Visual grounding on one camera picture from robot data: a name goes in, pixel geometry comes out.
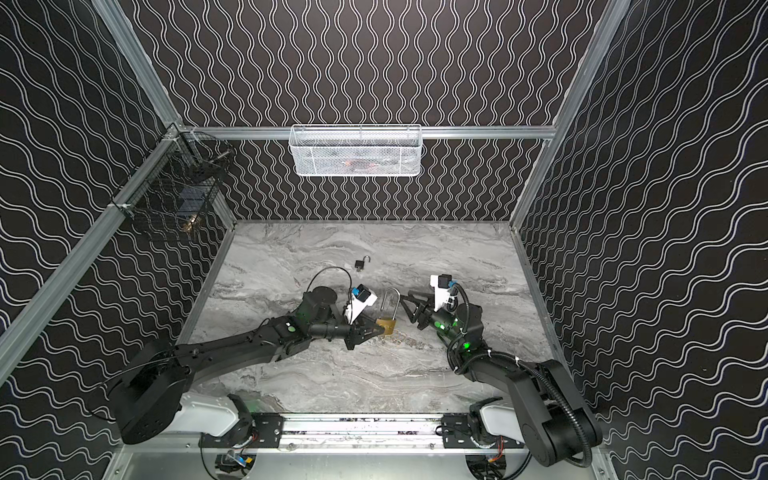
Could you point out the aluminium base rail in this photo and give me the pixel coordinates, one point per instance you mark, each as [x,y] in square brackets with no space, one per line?
[307,433]

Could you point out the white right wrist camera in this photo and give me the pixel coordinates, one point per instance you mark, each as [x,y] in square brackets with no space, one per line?
[444,298]

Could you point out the aluminium back crossbar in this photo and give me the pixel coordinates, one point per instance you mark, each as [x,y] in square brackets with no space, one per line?
[395,131]

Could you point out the brass padlock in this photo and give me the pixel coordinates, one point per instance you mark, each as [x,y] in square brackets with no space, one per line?
[388,310]

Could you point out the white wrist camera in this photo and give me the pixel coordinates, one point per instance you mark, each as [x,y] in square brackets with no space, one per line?
[444,298]
[361,298]

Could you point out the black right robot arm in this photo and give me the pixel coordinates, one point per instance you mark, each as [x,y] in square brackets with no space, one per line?
[553,419]

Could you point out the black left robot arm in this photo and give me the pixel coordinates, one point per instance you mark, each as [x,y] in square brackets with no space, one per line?
[146,396]

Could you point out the black wire wall basket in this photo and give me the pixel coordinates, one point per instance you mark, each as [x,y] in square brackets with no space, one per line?
[177,200]

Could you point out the small black padlock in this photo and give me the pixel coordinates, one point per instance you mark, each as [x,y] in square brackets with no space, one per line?
[360,264]

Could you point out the aluminium left side rail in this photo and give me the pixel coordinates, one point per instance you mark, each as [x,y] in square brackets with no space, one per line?
[18,338]

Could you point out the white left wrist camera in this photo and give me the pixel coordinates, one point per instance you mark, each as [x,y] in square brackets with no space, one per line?
[361,298]

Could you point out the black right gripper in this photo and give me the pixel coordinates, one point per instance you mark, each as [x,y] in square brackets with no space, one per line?
[429,310]

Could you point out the aluminium corner frame post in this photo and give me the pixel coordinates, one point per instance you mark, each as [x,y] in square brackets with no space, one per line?
[129,45]

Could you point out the aluminium right corner post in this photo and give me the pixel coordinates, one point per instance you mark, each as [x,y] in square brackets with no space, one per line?
[605,30]

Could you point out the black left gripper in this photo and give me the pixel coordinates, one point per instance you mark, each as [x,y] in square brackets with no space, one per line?
[354,332]

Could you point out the white mesh wall basket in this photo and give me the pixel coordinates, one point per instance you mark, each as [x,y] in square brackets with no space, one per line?
[357,156]

